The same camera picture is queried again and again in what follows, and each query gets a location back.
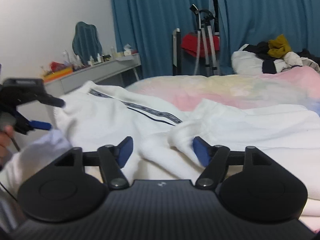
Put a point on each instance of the pile of white clothes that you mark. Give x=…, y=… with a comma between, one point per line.
x=255, y=60

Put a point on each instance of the person's left hand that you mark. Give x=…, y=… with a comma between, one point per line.
x=6, y=136

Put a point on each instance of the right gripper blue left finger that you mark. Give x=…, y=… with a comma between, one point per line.
x=123, y=151

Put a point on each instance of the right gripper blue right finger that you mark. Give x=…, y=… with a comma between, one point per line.
x=202, y=150

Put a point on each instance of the white knit jacket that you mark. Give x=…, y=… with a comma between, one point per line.
x=95, y=116

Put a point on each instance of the grey desk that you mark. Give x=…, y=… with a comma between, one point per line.
x=107, y=73

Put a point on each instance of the silver tripod stand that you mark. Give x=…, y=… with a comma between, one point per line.
x=205, y=36

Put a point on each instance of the pastel tie-dye bed sheet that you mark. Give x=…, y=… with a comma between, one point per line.
x=237, y=89

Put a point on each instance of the mustard yellow garment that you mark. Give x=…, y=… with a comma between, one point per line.
x=279, y=47

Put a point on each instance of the black framed panel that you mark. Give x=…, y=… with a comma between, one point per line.
x=176, y=52

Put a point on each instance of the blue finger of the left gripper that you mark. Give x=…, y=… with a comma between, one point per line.
x=40, y=125

